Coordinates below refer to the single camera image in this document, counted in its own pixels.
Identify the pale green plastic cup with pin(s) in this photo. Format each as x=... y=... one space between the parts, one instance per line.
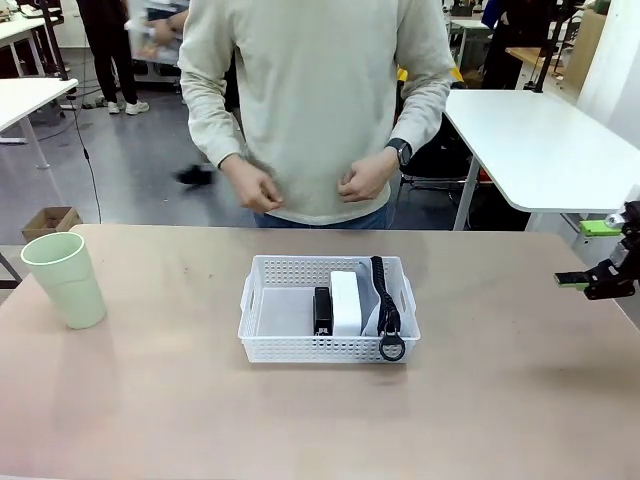
x=65 y=290

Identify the yellow object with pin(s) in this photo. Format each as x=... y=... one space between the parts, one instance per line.
x=402 y=75

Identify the black wristwatch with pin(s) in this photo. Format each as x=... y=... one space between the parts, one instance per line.
x=401 y=151

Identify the bystander in dark clothes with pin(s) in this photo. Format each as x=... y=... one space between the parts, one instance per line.
x=510 y=45

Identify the person's left hand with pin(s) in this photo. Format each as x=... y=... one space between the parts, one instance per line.
x=365 y=180

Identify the white perforated plastic basket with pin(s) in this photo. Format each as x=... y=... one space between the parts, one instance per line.
x=295 y=345

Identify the person's left forearm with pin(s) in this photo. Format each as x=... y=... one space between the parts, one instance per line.
x=425 y=122

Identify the white digital clock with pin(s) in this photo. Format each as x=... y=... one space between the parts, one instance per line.
x=346 y=305

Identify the bystander in black, white shoes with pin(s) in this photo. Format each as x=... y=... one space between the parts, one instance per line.
x=110 y=50

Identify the person's right forearm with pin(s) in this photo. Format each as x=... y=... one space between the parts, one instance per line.
x=215 y=137

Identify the person's right hand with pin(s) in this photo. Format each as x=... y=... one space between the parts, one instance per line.
x=252 y=185

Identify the white side table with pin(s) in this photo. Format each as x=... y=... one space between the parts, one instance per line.
x=30 y=97

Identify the wooden background table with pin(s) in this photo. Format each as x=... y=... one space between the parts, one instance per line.
x=530 y=54

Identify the white background desk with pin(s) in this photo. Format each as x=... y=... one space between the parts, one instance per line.
x=25 y=30

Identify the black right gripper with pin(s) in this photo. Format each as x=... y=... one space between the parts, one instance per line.
x=632 y=250

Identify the brown cardboard box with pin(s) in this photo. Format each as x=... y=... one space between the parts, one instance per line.
x=50 y=222

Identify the large white desk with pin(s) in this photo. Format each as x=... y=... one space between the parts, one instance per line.
x=535 y=145

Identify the black stand pole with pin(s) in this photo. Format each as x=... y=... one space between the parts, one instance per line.
x=547 y=55
x=52 y=40

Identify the black chair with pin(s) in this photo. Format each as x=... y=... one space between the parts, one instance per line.
x=440 y=165

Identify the black stapler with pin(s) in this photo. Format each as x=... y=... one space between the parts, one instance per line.
x=322 y=310

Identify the person in cream sweater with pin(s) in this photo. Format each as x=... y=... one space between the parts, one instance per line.
x=315 y=90

